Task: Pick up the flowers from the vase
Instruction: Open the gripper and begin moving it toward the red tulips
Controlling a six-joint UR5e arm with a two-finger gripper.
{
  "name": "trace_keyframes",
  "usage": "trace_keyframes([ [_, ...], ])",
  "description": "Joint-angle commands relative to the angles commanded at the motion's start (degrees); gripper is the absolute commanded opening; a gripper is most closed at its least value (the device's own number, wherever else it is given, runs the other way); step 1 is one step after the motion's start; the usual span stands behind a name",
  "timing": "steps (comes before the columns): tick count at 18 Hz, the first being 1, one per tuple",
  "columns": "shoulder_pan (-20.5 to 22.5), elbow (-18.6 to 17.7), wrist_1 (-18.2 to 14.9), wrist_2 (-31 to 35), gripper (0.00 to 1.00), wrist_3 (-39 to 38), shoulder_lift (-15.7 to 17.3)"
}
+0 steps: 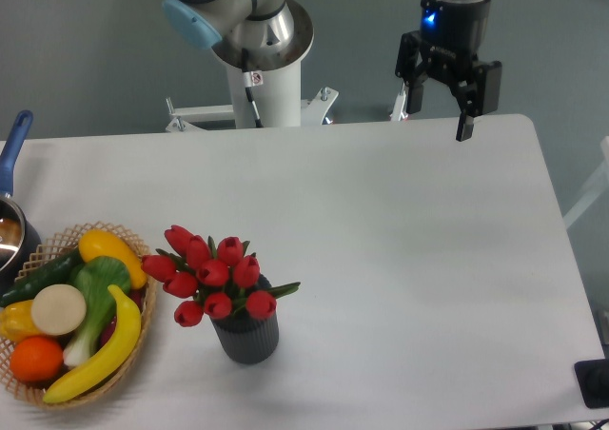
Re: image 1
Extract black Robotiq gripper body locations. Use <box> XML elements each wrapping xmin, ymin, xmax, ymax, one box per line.
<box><xmin>411</xmin><ymin>0</ymin><xmax>491</xmax><ymax>87</ymax></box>

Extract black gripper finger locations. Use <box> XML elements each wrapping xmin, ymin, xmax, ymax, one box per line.
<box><xmin>395</xmin><ymin>31</ymin><xmax>430</xmax><ymax>114</ymax></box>
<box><xmin>448</xmin><ymin>61</ymin><xmax>502</xmax><ymax>142</ymax></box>

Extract red tulip bouquet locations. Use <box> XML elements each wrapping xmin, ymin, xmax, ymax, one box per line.
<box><xmin>141</xmin><ymin>225</ymin><xmax>300</xmax><ymax>327</ymax></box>

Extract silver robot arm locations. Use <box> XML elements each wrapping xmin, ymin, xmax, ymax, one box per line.
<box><xmin>162</xmin><ymin>0</ymin><xmax>502</xmax><ymax>141</ymax></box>

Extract dark grey ribbed vase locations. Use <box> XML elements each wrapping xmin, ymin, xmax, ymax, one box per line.
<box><xmin>209</xmin><ymin>273</ymin><xmax>281</xmax><ymax>366</ymax></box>

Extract black device at table edge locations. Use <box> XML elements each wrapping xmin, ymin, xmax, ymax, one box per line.
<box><xmin>574</xmin><ymin>359</ymin><xmax>609</xmax><ymax>409</ymax></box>

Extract red fruit in basket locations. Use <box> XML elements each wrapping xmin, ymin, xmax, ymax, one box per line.
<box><xmin>98</xmin><ymin>289</ymin><xmax>144</xmax><ymax>348</ymax></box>

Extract green bok choy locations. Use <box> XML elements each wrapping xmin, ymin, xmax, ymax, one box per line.
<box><xmin>64</xmin><ymin>256</ymin><xmax>131</xmax><ymax>368</ymax></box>

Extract yellow banana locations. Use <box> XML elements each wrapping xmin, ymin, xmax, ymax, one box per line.
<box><xmin>43</xmin><ymin>284</ymin><xmax>142</xmax><ymax>404</ymax></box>

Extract woven wicker basket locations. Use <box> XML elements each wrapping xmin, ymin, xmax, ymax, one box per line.
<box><xmin>1</xmin><ymin>222</ymin><xmax>157</xmax><ymax>410</ymax></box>

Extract green cucumber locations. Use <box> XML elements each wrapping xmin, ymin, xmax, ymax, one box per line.
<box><xmin>1</xmin><ymin>249</ymin><xmax>84</xmax><ymax>308</ymax></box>

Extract beige round disc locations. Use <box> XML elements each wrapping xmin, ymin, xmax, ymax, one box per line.
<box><xmin>30</xmin><ymin>284</ymin><xmax>87</xmax><ymax>336</ymax></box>

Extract yellow bell pepper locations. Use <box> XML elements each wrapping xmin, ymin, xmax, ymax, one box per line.
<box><xmin>1</xmin><ymin>300</ymin><xmax>43</xmax><ymax>342</ymax></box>

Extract orange fruit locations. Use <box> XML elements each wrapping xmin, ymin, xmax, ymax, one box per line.
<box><xmin>10</xmin><ymin>336</ymin><xmax>64</xmax><ymax>382</ymax></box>

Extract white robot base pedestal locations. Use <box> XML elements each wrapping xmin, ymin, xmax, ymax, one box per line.
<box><xmin>166</xmin><ymin>62</ymin><xmax>339</xmax><ymax>132</ymax></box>

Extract white metal frame right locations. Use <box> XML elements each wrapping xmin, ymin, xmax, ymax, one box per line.
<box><xmin>563</xmin><ymin>136</ymin><xmax>608</xmax><ymax>229</ymax></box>

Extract blue handled saucepan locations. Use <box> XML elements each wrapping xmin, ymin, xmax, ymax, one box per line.
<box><xmin>1</xmin><ymin>110</ymin><xmax>41</xmax><ymax>294</ymax></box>

